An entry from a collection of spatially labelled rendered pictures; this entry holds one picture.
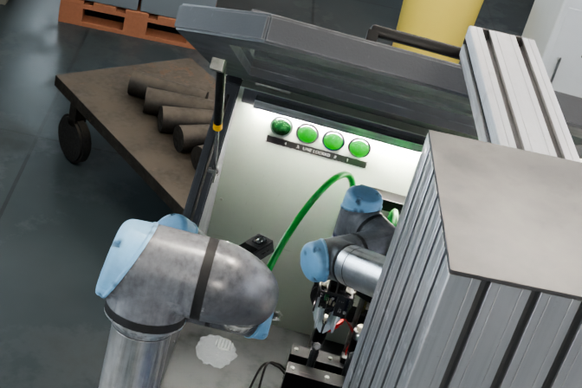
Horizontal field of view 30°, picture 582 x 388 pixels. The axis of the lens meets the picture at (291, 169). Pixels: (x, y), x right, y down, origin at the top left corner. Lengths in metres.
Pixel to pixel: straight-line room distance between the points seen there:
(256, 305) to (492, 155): 0.49
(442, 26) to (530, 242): 4.87
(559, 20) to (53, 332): 2.94
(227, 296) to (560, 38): 4.21
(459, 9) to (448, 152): 4.74
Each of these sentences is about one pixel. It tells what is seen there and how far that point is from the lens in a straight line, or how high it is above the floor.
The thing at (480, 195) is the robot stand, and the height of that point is 2.03.
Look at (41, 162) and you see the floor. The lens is 4.69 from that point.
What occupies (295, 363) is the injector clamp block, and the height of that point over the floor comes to 0.98.
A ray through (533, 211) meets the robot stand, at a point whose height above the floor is 2.03.
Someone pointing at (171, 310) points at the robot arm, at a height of 1.59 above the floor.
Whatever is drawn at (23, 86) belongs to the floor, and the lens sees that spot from 5.24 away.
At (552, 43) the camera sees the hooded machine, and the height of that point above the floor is 0.61.
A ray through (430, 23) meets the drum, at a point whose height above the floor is 0.40.
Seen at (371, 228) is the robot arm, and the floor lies 1.44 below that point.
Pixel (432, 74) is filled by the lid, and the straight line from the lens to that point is 1.47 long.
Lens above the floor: 2.54
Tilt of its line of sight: 31 degrees down
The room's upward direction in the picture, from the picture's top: 15 degrees clockwise
